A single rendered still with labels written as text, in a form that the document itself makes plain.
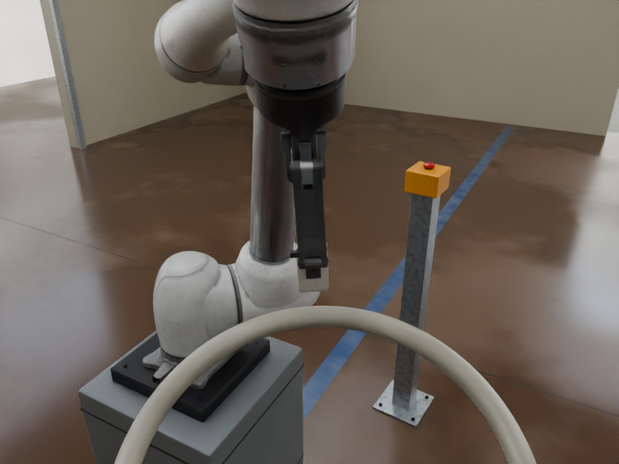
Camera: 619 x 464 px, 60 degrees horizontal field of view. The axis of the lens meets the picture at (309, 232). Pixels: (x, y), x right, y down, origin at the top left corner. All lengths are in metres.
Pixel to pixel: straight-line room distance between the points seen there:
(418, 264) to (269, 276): 0.91
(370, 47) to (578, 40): 2.38
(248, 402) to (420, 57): 6.07
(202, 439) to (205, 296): 0.30
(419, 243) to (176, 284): 1.02
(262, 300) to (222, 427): 0.29
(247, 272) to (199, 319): 0.15
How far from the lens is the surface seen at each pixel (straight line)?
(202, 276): 1.20
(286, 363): 1.39
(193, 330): 1.24
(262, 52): 0.40
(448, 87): 6.97
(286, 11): 0.37
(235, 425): 1.26
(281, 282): 1.20
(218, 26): 0.67
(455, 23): 6.86
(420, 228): 1.93
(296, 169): 0.42
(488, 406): 0.71
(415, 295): 2.06
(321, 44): 0.39
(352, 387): 2.51
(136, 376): 1.36
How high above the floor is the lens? 1.71
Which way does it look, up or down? 27 degrees down
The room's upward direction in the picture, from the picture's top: straight up
